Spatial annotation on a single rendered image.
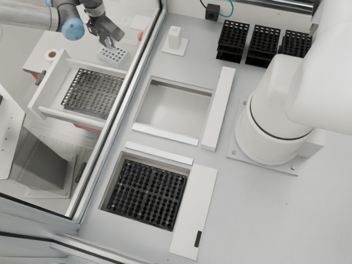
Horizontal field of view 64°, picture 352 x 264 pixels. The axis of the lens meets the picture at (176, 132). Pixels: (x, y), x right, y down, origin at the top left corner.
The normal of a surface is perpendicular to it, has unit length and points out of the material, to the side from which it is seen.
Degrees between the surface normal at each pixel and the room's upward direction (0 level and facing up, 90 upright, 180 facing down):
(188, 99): 0
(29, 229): 90
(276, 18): 90
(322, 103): 50
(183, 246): 0
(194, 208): 0
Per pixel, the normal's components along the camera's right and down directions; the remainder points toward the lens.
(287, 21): -0.29, 0.88
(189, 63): -0.04, -0.41
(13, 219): 0.96, 0.25
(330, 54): -0.29, -0.45
